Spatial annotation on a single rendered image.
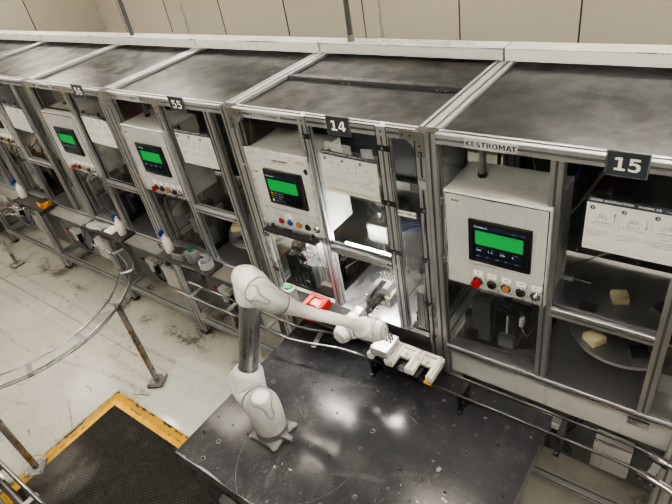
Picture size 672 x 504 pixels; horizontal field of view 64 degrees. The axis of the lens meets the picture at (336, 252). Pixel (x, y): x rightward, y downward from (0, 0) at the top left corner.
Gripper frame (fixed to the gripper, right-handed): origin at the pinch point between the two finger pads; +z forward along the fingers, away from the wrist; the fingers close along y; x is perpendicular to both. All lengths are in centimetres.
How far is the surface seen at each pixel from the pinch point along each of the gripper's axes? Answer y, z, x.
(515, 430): -32, -29, -86
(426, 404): -32, -36, -43
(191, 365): -100, -44, 158
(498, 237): 65, -16, -71
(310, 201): 58, -13, 25
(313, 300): -5.2, -19.9, 33.5
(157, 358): -100, -52, 189
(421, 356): -12.2, -24.1, -36.2
